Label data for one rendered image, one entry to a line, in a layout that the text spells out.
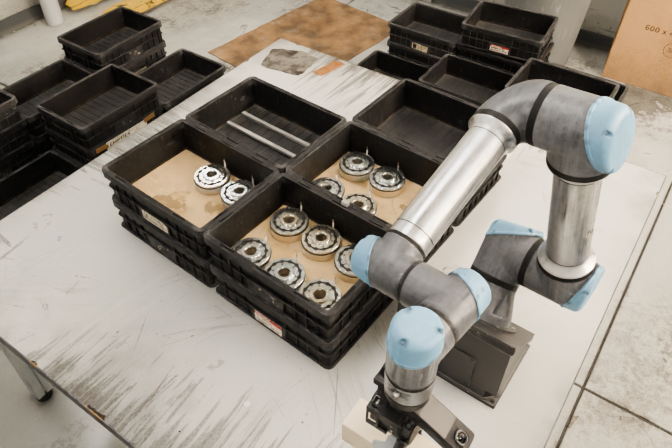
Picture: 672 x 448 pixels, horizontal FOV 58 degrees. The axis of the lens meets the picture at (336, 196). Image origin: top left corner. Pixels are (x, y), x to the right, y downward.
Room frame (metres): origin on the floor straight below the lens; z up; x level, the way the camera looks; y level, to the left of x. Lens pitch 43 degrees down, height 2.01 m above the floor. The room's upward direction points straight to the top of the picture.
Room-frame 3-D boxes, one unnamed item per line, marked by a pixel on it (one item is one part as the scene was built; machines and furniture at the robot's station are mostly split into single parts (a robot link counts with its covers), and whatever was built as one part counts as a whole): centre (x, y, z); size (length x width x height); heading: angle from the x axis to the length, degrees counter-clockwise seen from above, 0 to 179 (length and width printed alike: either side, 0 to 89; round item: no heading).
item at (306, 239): (1.07, 0.04, 0.86); 0.10 x 0.10 x 0.01
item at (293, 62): (2.21, 0.20, 0.71); 0.22 x 0.19 x 0.01; 55
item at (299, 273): (0.95, 0.13, 0.86); 0.10 x 0.10 x 0.01
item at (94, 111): (2.13, 0.98, 0.37); 0.40 x 0.30 x 0.45; 145
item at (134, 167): (1.26, 0.39, 0.87); 0.40 x 0.30 x 0.11; 52
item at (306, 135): (1.50, 0.21, 0.87); 0.40 x 0.30 x 0.11; 52
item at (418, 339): (0.49, -0.11, 1.26); 0.09 x 0.08 x 0.11; 138
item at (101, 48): (2.69, 1.08, 0.37); 0.40 x 0.30 x 0.45; 145
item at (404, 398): (0.48, -0.11, 1.18); 0.08 x 0.08 x 0.05
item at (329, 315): (1.01, 0.08, 0.92); 0.40 x 0.30 x 0.02; 52
